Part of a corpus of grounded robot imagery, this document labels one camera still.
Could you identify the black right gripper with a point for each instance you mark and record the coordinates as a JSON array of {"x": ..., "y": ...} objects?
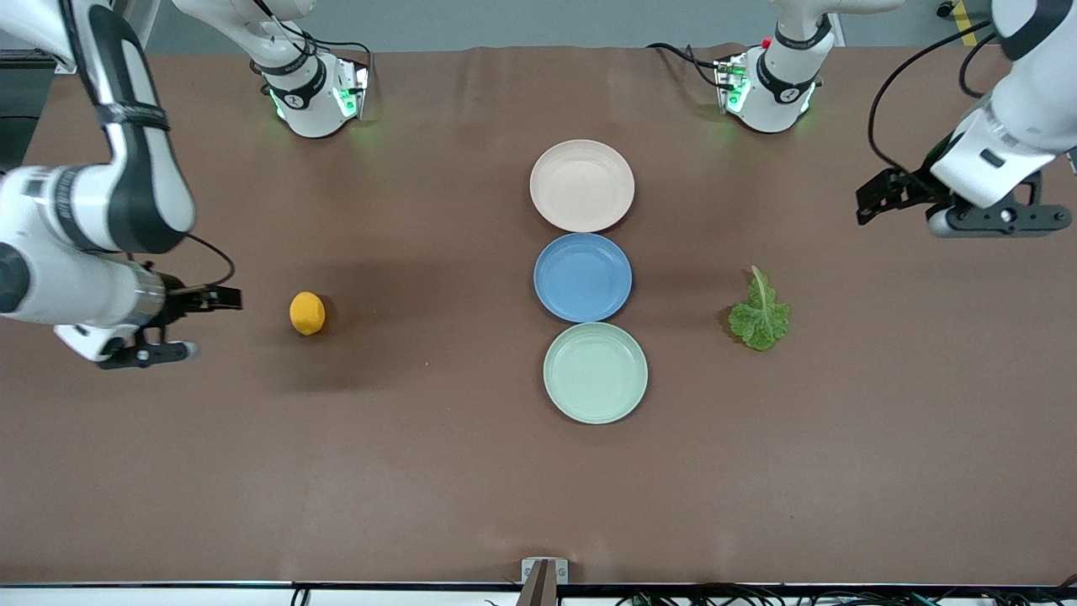
[{"x": 179, "y": 301}]

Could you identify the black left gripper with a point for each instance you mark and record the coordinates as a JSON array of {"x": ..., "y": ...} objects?
[{"x": 913, "y": 187}]

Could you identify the yellow lemon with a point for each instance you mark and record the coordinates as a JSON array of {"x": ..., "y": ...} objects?
[{"x": 307, "y": 313}]

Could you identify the green lettuce leaf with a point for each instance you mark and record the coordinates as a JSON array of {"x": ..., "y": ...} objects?
[{"x": 761, "y": 324}]

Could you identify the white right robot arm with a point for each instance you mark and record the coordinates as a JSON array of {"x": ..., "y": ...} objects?
[{"x": 143, "y": 194}]

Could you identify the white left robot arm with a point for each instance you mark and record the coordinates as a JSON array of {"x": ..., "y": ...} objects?
[{"x": 1035, "y": 101}]

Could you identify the brown table cover mat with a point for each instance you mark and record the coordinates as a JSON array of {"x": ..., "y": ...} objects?
[{"x": 421, "y": 471}]

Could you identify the beige round plate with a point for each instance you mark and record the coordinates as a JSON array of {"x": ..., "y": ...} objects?
[{"x": 582, "y": 185}]

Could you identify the blue round plate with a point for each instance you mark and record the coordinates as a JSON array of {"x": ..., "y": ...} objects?
[{"x": 582, "y": 278}]

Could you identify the light green round plate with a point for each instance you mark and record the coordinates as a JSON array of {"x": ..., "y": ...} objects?
[{"x": 596, "y": 373}]

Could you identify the left arm base connector bracket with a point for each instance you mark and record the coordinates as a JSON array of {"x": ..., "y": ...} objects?
[{"x": 730, "y": 84}]

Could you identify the right arm base connector bracket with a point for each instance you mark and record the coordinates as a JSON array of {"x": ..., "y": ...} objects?
[{"x": 352, "y": 88}]

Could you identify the aluminium frame profile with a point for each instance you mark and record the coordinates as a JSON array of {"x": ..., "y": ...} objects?
[{"x": 69, "y": 63}]

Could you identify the silver metal mount bracket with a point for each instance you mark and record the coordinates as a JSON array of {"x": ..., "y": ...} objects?
[{"x": 559, "y": 571}]

